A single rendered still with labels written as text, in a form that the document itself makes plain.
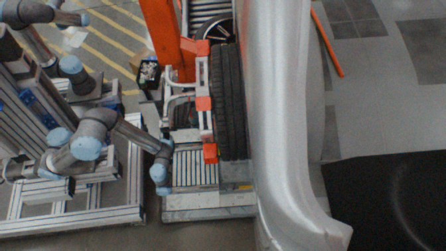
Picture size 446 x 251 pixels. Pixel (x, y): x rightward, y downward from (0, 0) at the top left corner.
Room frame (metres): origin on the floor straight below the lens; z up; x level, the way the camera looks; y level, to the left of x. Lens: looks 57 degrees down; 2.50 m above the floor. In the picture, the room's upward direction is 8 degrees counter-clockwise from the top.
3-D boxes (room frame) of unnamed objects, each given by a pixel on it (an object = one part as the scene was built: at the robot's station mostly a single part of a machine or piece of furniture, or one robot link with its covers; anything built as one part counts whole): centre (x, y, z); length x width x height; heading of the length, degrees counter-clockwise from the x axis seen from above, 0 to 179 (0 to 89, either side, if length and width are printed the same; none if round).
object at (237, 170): (1.20, -0.10, 0.32); 0.40 x 0.30 x 0.28; 176
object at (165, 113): (1.12, 0.20, 1.03); 0.19 x 0.18 x 0.11; 86
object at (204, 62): (1.21, 0.07, 0.85); 0.54 x 0.07 x 0.54; 176
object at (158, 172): (0.78, 0.33, 0.95); 0.11 x 0.08 x 0.11; 167
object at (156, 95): (1.82, 0.49, 0.44); 0.43 x 0.17 x 0.03; 176
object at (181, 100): (1.21, 0.14, 0.85); 0.21 x 0.14 x 0.14; 86
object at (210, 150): (0.89, 0.09, 0.85); 0.09 x 0.08 x 0.07; 176
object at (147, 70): (1.81, 0.49, 0.51); 0.20 x 0.14 x 0.13; 168
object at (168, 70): (1.32, 0.18, 1.03); 0.19 x 0.18 x 0.11; 86
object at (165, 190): (0.76, 0.34, 0.85); 0.11 x 0.08 x 0.09; 176
